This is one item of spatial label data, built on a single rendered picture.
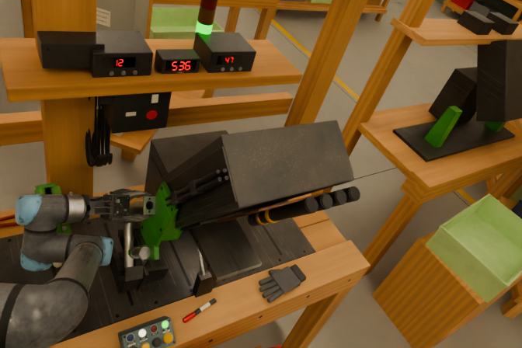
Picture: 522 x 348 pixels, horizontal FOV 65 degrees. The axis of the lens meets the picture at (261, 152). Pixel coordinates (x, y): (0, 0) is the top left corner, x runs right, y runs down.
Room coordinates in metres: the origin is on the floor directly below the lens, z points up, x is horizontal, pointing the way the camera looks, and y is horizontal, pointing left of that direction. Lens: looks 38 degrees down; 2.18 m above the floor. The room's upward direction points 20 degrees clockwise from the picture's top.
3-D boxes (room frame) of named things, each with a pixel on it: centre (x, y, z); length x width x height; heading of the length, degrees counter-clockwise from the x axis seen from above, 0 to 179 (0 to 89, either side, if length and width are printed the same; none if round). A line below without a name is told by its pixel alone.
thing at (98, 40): (0.89, 0.56, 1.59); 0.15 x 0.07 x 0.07; 132
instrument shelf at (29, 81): (1.12, 0.37, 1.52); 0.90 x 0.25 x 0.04; 132
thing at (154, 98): (1.01, 0.42, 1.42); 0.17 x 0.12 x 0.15; 132
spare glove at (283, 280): (0.94, -0.23, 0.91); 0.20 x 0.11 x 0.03; 139
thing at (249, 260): (0.91, 0.07, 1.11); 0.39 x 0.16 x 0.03; 42
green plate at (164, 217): (0.83, 0.21, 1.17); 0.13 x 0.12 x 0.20; 132
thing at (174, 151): (1.10, 0.21, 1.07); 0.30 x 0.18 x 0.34; 132
